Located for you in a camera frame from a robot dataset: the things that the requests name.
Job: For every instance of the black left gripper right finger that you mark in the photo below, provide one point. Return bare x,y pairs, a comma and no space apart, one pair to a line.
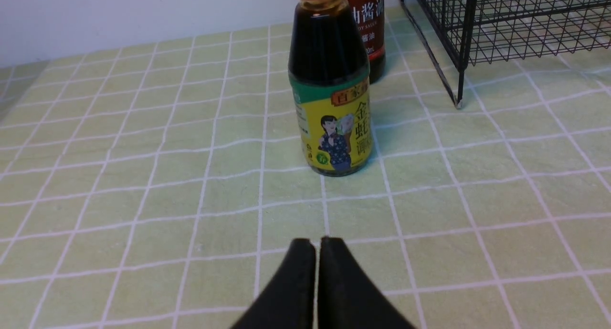
347,298

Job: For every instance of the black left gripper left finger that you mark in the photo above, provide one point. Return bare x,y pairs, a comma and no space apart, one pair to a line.
287,302

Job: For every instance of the small sauce bottle orange cap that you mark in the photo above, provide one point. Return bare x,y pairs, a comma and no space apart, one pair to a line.
328,69

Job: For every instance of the dark soy sauce bottle brown label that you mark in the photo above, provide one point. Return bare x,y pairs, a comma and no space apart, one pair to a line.
369,16

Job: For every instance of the green checkered tablecloth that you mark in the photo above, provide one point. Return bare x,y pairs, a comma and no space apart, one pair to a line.
158,186

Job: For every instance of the black wire mesh shelf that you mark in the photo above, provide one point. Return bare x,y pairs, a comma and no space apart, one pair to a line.
476,31

